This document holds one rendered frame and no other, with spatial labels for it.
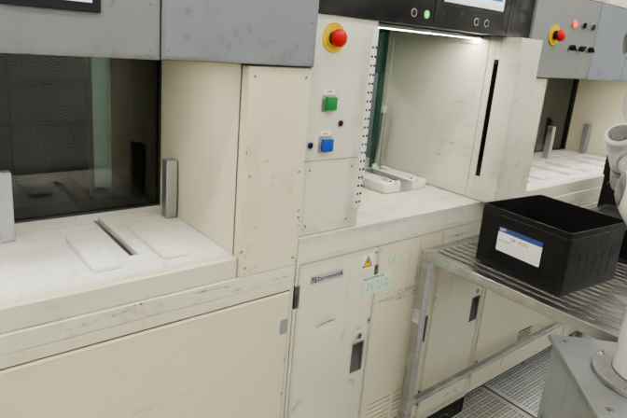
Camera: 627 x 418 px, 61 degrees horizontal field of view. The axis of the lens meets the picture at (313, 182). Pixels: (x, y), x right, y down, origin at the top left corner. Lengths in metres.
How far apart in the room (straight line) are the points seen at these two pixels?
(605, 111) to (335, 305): 2.13
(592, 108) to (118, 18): 2.68
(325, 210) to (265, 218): 0.19
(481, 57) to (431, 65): 0.21
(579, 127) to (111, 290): 2.70
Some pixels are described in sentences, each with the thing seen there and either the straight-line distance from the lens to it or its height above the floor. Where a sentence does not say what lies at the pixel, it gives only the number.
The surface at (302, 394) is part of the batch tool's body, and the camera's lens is 1.58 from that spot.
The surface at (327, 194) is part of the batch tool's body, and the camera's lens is 1.35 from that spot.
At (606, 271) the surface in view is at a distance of 1.70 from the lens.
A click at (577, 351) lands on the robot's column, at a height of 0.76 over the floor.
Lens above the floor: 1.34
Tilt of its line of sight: 15 degrees down
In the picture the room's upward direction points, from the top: 5 degrees clockwise
